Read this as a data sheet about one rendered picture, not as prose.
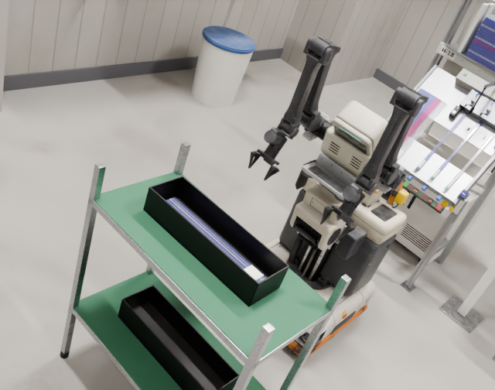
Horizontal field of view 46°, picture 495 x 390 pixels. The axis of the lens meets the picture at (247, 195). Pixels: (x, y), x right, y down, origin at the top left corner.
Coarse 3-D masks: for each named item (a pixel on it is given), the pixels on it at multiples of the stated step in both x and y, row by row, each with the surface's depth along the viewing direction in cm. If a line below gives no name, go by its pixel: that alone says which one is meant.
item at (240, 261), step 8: (168, 200) 223; (176, 200) 225; (176, 208) 221; (184, 208) 223; (184, 216) 219; (192, 216) 220; (200, 224) 218; (208, 232) 215; (216, 240) 213; (224, 248) 211; (232, 248) 212; (232, 256) 209; (240, 256) 210; (240, 264) 207; (248, 264) 208; (248, 272) 204; (256, 272) 206; (256, 280) 202
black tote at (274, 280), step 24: (168, 192) 226; (192, 192) 226; (168, 216) 213; (216, 216) 221; (192, 240) 207; (240, 240) 216; (216, 264) 202; (264, 264) 211; (240, 288) 198; (264, 288) 197
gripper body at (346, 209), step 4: (344, 200) 237; (344, 204) 236; (348, 204) 235; (352, 204) 234; (336, 208) 236; (340, 208) 236; (344, 208) 235; (348, 208) 235; (352, 208) 235; (340, 212) 235; (344, 212) 235; (348, 212) 235; (352, 212) 236; (348, 216) 235; (352, 220) 234
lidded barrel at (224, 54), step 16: (208, 32) 494; (224, 32) 505; (240, 32) 517; (208, 48) 488; (224, 48) 480; (240, 48) 487; (208, 64) 495; (224, 64) 490; (240, 64) 495; (208, 80) 502; (224, 80) 500; (240, 80) 512; (208, 96) 510; (224, 96) 512
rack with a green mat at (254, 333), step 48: (96, 192) 216; (144, 192) 231; (144, 240) 208; (144, 288) 272; (192, 288) 197; (288, 288) 211; (336, 288) 204; (96, 336) 243; (240, 336) 186; (288, 336) 192; (144, 384) 231; (240, 384) 186; (288, 384) 233
